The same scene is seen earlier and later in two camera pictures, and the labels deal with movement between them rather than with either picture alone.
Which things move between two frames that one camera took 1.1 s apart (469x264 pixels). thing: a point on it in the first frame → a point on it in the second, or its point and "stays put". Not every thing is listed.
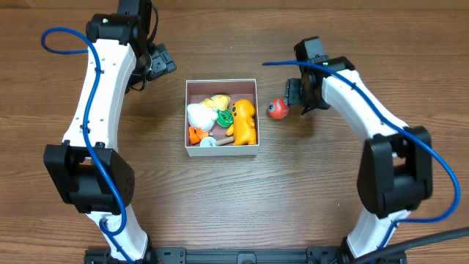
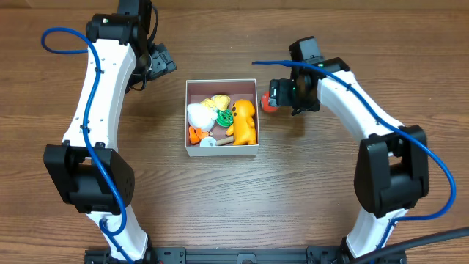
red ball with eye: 278,109 → 264,103
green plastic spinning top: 225,118 stays put
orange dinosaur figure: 242,128 stays put
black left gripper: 161,62 stays put
